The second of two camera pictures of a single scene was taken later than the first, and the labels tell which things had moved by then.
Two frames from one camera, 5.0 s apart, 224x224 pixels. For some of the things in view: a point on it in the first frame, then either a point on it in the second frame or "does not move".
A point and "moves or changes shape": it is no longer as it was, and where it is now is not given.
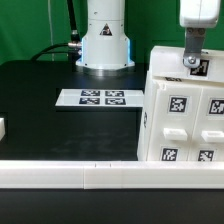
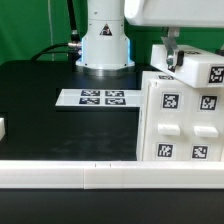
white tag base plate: (101, 97) does not move
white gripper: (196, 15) -> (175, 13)
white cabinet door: (175, 115) moves or changes shape
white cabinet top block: (168, 61) moves or changes shape
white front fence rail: (111, 174) does not move
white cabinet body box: (180, 122) does not move
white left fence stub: (2, 128) does not move
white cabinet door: (207, 144) moves or changes shape
